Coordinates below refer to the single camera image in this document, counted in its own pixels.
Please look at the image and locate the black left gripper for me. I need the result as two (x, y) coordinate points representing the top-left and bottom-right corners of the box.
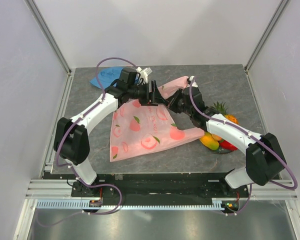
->
(128, 80), (167, 107)

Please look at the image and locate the pink peach plastic bag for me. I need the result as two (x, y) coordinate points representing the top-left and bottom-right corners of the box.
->
(109, 76), (206, 163)

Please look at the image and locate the yellow green red mango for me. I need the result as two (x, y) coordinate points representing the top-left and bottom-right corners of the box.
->
(199, 132), (220, 151)

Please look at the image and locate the yellow toy mango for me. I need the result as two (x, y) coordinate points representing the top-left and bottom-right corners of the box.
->
(211, 134), (223, 142)

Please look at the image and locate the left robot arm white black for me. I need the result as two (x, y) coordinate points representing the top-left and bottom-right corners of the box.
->
(53, 67), (167, 197)

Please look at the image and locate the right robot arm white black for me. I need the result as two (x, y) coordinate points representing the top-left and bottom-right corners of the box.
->
(166, 87), (287, 197)

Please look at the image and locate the toy pineapple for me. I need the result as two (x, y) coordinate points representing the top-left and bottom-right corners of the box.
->
(212, 101), (239, 125)

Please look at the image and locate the blue bucket hat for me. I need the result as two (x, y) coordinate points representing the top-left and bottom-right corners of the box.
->
(89, 66), (123, 89)

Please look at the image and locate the red toy bell pepper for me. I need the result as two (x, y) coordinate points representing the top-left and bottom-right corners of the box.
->
(219, 140), (238, 151)

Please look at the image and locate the dark round plate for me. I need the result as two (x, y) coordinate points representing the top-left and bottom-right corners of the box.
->
(208, 146), (234, 154)

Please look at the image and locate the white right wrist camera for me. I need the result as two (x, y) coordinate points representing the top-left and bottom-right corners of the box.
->
(187, 75), (198, 88)

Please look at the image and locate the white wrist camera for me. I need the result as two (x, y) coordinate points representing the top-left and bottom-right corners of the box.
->
(187, 75), (198, 88)
(136, 67), (153, 85)

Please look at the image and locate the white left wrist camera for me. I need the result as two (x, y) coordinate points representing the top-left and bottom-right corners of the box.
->
(136, 67), (153, 85)

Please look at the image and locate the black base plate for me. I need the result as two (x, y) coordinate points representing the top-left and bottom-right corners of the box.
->
(64, 171), (256, 201)

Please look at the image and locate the slotted cable duct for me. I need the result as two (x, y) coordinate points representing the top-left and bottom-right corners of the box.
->
(36, 199), (239, 211)

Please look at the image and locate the left aluminium frame post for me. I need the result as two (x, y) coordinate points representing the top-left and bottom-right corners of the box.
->
(24, 0), (73, 76)

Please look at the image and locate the aluminium frame post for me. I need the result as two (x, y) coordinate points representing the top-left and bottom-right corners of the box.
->
(244, 0), (290, 74)
(24, 0), (73, 76)

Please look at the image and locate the right aluminium frame post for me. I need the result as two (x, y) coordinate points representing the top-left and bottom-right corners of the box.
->
(244, 0), (290, 74)

